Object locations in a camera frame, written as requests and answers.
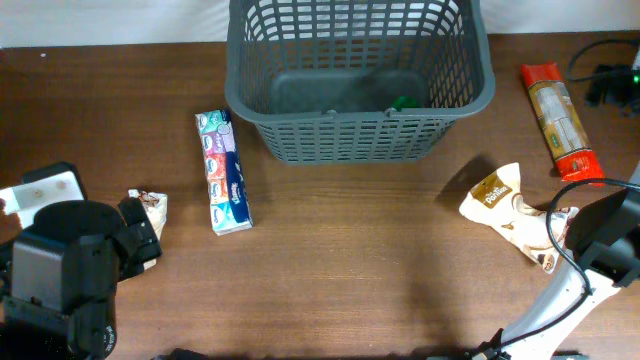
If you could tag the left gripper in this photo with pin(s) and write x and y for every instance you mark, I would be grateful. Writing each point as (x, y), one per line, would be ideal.
(148, 247)

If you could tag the brown clear snack bag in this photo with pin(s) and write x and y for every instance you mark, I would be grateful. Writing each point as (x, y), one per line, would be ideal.
(155, 206)

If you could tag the red spaghetti package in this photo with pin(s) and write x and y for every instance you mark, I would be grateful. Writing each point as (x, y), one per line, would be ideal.
(564, 134)

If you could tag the green lid spice jar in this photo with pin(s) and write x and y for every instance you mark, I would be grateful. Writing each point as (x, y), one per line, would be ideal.
(404, 102)

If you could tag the grey plastic shopping basket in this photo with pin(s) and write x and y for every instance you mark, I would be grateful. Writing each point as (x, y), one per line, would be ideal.
(318, 78)

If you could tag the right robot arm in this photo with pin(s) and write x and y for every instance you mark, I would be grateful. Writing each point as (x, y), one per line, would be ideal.
(588, 239)

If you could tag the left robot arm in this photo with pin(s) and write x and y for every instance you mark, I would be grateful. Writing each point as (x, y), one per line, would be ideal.
(60, 273)

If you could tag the Kleenex tissue multipack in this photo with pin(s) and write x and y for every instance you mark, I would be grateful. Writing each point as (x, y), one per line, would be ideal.
(228, 198)

